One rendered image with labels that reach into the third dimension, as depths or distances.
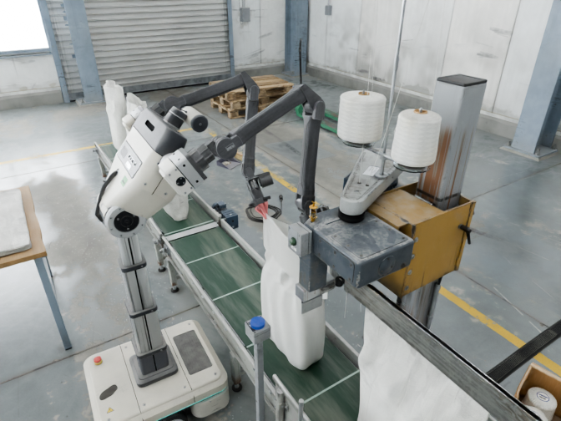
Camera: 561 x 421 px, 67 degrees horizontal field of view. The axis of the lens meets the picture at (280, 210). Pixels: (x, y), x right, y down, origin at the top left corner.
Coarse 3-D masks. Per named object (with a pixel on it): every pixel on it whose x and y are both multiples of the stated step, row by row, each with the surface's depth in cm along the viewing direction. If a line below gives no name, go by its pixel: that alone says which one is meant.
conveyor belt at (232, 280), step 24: (192, 240) 304; (216, 240) 304; (192, 264) 279; (216, 264) 279; (240, 264) 279; (216, 288) 258; (240, 288) 258; (240, 312) 240; (240, 336) 224; (264, 360) 211; (336, 360) 211; (288, 384) 198; (312, 384) 198; (336, 384) 198; (312, 408) 187; (336, 408) 187
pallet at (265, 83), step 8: (256, 80) 725; (264, 80) 723; (272, 80) 724; (280, 80) 726; (240, 88) 681; (264, 88) 680; (272, 88) 687; (280, 88) 732; (288, 88) 701; (232, 96) 660; (264, 96) 686
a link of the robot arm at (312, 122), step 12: (324, 108) 157; (312, 120) 159; (312, 132) 161; (312, 144) 162; (312, 156) 164; (312, 168) 165; (300, 180) 168; (312, 180) 167; (300, 192) 168; (312, 192) 167; (300, 204) 168
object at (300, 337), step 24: (264, 240) 213; (288, 264) 192; (264, 288) 211; (288, 288) 191; (264, 312) 217; (288, 312) 193; (312, 312) 186; (288, 336) 198; (312, 336) 193; (288, 360) 210; (312, 360) 203
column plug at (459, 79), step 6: (438, 78) 140; (444, 78) 140; (450, 78) 141; (456, 78) 141; (462, 78) 141; (468, 78) 141; (474, 78) 141; (480, 78) 140; (456, 84) 135; (462, 84) 133; (468, 84) 134; (474, 84) 135
